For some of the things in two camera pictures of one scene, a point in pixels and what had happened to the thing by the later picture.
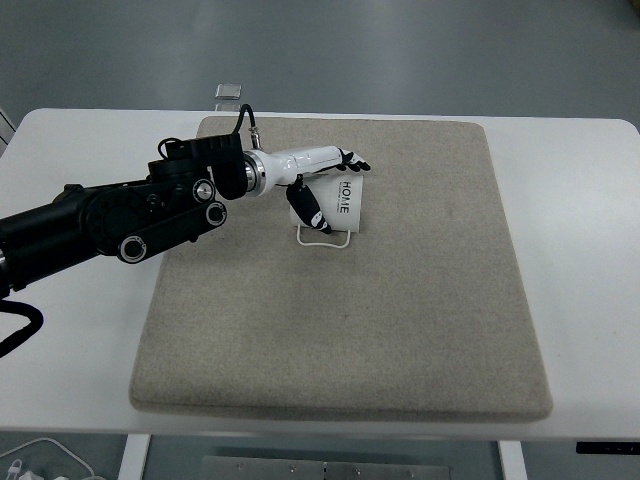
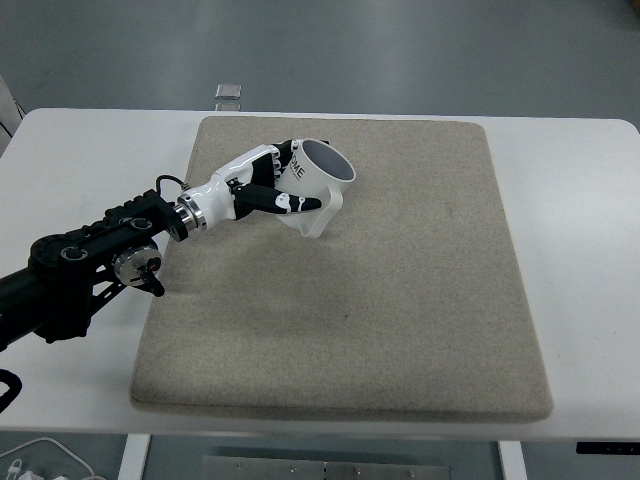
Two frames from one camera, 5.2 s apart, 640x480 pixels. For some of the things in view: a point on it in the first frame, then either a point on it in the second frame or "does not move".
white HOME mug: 340,199 to 314,169
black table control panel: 608,448 does not move
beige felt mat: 368,275 does not move
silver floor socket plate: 228,91 does not move
